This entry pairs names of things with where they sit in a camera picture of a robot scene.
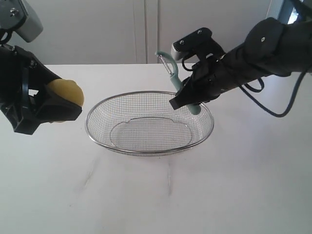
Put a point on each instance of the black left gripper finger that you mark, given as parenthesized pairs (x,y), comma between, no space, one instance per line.
(47,106)
(37,75)

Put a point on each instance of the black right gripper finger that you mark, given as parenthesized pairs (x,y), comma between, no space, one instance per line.
(188,94)

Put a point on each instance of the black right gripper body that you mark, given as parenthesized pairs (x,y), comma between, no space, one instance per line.
(217,76)

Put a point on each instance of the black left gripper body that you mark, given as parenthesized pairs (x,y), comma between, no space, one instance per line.
(14,92)

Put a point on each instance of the yellow lemon with sticker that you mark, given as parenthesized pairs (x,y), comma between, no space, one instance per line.
(67,89)

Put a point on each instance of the teal handled vegetable peeler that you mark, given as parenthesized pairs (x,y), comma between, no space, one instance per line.
(172,69)

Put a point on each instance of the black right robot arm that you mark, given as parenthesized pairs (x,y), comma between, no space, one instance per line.
(270,48)

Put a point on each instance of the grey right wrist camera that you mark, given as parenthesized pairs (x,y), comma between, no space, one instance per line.
(199,43)

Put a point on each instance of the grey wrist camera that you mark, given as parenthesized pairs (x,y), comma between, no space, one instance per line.
(199,43)
(18,16)

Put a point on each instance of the metal wire mesh basket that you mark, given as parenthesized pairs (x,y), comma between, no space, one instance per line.
(143,123)

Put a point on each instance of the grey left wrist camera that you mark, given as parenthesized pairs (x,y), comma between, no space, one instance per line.
(18,16)

